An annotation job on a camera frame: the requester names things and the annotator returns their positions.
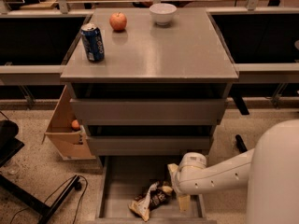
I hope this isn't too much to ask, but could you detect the red apple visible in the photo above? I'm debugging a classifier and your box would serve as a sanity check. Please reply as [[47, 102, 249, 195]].
[[109, 12, 127, 32]]

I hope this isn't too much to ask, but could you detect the black stand base left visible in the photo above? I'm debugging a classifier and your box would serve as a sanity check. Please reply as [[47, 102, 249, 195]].
[[0, 174, 82, 224]]

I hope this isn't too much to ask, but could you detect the middle grey drawer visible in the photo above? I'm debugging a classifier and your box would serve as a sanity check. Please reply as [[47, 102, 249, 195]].
[[87, 125, 215, 156]]

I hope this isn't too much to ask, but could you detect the open bottom drawer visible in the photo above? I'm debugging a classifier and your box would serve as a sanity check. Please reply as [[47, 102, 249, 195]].
[[94, 156, 217, 224]]

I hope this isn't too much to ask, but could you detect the black chair seat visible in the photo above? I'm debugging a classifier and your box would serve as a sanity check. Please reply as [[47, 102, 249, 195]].
[[0, 120, 24, 167]]

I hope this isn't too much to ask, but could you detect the orange fruit in box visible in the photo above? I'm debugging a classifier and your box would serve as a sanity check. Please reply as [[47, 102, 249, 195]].
[[71, 119, 80, 131]]

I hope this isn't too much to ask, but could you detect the wooden box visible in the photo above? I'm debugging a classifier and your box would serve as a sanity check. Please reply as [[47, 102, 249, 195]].
[[45, 87, 93, 160]]

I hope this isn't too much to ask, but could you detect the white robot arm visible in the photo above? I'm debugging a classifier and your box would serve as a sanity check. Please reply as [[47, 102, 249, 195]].
[[168, 119, 299, 224]]

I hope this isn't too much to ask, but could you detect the black cable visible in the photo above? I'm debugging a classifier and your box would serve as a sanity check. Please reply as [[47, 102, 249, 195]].
[[8, 175, 89, 224]]

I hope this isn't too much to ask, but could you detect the blue soda can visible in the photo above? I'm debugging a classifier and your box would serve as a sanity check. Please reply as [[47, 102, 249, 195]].
[[80, 23, 105, 62]]

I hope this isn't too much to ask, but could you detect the top grey drawer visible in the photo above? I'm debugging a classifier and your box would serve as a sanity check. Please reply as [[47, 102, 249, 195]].
[[70, 93, 226, 125]]

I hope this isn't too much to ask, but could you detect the grey drawer cabinet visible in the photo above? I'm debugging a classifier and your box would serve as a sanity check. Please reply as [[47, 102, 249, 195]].
[[60, 7, 240, 161]]

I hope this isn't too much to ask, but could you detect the white bowl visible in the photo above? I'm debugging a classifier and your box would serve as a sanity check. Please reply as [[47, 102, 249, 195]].
[[149, 3, 177, 25]]

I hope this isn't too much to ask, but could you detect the black stand leg right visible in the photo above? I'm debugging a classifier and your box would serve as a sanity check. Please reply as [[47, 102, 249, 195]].
[[235, 134, 248, 153]]

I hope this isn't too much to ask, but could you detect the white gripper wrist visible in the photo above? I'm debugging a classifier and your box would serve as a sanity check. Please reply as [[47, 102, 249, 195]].
[[167, 152, 206, 212]]

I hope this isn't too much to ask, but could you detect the grey drawer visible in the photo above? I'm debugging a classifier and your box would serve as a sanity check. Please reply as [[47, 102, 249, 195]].
[[87, 125, 215, 156], [70, 93, 226, 125]]

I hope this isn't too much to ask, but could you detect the brown chip bag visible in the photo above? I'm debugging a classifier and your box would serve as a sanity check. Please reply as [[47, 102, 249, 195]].
[[128, 181, 173, 222]]

